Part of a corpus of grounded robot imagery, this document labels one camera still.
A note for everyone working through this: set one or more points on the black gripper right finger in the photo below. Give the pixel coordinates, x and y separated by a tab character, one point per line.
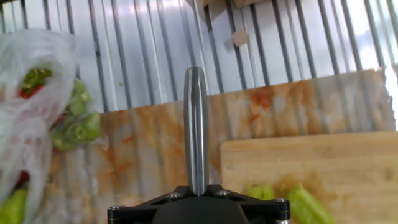
267	211

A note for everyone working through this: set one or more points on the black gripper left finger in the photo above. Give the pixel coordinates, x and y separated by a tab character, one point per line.
130	214

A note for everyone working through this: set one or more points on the wooden cutting board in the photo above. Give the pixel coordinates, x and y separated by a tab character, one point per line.
326	161

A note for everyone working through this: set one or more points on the steel cleaver knife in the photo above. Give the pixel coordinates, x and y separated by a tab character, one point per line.
196	124

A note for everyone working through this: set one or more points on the long green chili pepper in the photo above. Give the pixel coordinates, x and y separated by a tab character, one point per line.
306	205

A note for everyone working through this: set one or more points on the plastic bag of peppers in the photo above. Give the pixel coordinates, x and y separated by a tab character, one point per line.
79	130

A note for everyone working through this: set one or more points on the red chili pepper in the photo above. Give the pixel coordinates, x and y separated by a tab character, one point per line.
21	180
31	91

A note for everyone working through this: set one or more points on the curved green chili pepper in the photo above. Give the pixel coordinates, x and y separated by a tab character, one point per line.
14	208

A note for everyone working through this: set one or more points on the cut green pepper chunk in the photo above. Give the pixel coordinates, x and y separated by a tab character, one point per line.
261	191

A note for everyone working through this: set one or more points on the marble pattern plastic mat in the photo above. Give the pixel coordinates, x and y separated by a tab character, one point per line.
149	149

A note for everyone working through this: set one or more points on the clear plastic bag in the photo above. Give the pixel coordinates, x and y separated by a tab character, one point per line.
28	124

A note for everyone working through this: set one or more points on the chopped green pepper pieces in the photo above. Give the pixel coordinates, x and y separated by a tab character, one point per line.
35	77

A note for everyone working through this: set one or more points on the tiny wooden block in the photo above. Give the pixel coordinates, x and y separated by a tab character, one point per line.
240	38

